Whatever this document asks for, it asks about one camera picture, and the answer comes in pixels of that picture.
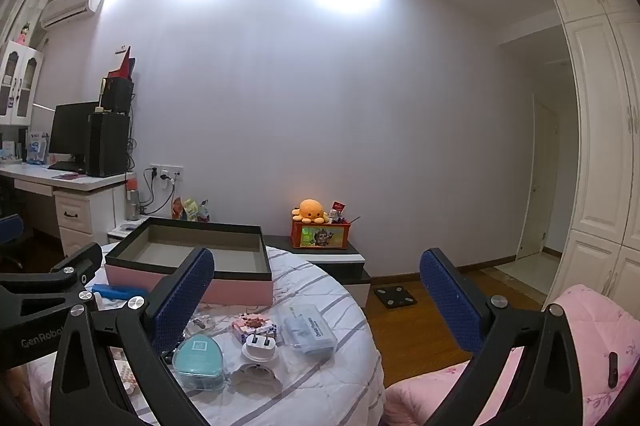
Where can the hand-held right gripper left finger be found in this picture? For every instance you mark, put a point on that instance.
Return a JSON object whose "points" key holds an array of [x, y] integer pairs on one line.
{"points": [[185, 301]]}

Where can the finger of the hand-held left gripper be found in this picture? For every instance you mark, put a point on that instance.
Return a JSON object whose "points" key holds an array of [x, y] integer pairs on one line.
{"points": [[10, 228], [82, 263]]}

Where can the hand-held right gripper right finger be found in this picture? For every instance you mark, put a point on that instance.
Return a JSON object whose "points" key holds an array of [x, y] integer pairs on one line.
{"points": [[450, 301]]}

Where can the blue pen-like stick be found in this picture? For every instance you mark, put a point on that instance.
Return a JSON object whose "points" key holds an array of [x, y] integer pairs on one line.
{"points": [[117, 292]]}

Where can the pink box with black rim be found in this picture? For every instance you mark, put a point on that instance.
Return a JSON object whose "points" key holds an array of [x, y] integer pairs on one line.
{"points": [[240, 291]]}

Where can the teal heart-shaped case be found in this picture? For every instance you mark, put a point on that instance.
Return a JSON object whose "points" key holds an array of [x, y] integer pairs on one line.
{"points": [[200, 363]]}

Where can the pink purple block toy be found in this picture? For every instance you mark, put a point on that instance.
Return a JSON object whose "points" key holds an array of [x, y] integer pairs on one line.
{"points": [[255, 325]]}

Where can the white plug-in device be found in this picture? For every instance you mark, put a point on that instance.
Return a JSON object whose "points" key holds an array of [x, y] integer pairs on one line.
{"points": [[260, 348]]}

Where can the pill blister pack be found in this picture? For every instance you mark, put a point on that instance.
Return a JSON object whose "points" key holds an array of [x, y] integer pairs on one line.
{"points": [[125, 376]]}

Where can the clear rectangular plastic box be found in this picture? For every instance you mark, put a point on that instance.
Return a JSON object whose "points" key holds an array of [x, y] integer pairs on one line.
{"points": [[307, 328]]}

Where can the black office chair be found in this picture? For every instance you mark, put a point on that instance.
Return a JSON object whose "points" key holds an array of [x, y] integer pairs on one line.
{"points": [[10, 251]]}

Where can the small clear plastic item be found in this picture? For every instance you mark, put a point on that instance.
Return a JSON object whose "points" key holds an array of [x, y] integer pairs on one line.
{"points": [[202, 321]]}

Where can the low white side table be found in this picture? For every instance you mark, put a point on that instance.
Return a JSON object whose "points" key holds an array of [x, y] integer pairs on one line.
{"points": [[117, 236]]}

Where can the white desk with drawers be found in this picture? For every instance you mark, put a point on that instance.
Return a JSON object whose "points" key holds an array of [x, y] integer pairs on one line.
{"points": [[75, 211]]}

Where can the black bathroom scale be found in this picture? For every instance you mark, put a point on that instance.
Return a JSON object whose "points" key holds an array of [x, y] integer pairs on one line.
{"points": [[395, 296]]}

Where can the purple notebook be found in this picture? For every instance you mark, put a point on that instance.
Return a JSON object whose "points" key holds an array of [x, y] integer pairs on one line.
{"points": [[67, 176]]}

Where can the bottle with orange cap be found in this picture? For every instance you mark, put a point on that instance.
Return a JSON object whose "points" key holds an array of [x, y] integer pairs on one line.
{"points": [[132, 201]]}

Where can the blue boxes on desk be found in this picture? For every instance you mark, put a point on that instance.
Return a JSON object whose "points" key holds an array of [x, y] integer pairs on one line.
{"points": [[37, 150]]}

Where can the green snack bag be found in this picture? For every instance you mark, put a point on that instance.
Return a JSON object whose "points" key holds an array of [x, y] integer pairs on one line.
{"points": [[190, 210]]}

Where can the orange snack bag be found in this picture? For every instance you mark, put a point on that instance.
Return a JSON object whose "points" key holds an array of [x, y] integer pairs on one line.
{"points": [[177, 208]]}

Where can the black computer monitor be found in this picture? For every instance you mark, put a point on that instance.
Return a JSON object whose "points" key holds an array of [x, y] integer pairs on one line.
{"points": [[70, 130]]}

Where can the black-topped low cabinet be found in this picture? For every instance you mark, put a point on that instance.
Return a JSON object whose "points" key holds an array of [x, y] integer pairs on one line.
{"points": [[340, 263]]}

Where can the black computer tower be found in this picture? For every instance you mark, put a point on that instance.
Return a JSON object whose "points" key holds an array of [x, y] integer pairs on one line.
{"points": [[107, 145]]}

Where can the small toys in red box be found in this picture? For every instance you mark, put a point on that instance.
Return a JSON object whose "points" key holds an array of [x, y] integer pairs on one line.
{"points": [[337, 211]]}

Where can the white door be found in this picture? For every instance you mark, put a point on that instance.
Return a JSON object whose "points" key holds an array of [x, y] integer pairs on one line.
{"points": [[537, 186]]}

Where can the red cartoon storage box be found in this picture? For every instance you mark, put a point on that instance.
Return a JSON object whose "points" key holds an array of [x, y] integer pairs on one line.
{"points": [[320, 236]]}

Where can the striped white tablecloth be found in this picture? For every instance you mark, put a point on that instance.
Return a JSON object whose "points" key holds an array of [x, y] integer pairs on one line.
{"points": [[325, 376]]}

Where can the white glass-door cabinet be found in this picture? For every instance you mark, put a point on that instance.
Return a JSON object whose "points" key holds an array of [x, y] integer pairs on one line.
{"points": [[20, 80]]}

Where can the pink quilt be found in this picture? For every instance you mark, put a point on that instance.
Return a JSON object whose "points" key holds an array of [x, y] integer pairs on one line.
{"points": [[600, 321]]}

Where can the orange octopus plush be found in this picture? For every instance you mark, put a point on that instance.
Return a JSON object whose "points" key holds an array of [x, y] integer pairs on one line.
{"points": [[310, 211]]}

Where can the beige desk fan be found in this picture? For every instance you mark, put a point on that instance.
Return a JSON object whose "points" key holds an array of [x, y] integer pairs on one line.
{"points": [[102, 98]]}

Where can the black speaker box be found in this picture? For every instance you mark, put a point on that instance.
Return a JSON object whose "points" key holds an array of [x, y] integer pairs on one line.
{"points": [[117, 95]]}

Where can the pink doll on cabinet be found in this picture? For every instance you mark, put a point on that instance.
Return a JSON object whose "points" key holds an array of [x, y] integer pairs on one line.
{"points": [[22, 34]]}

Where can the red paper bag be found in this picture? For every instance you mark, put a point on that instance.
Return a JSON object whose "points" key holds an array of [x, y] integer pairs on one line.
{"points": [[125, 65]]}

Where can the cream wardrobe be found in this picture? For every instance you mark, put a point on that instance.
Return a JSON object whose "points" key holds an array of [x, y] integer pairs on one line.
{"points": [[600, 130]]}

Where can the pale curtain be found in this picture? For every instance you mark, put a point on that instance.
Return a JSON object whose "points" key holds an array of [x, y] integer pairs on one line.
{"points": [[20, 0]]}

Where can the white air conditioner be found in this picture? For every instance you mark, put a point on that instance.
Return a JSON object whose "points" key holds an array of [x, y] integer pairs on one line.
{"points": [[72, 3]]}

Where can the white wall socket strip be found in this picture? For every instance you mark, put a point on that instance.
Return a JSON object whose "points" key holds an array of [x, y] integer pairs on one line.
{"points": [[167, 171]]}

